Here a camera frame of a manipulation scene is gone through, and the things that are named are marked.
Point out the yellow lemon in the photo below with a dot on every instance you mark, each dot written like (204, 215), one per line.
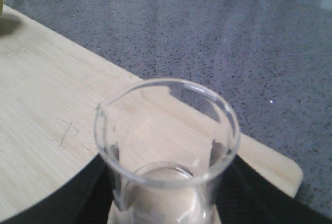
(1, 7)

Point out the clear glass beaker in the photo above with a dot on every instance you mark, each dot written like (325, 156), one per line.
(167, 143)

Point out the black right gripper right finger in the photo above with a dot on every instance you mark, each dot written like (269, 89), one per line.
(246, 197)

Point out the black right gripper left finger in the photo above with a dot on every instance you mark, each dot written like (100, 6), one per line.
(86, 198)

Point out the wooden cutting board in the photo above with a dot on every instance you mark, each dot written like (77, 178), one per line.
(50, 87)

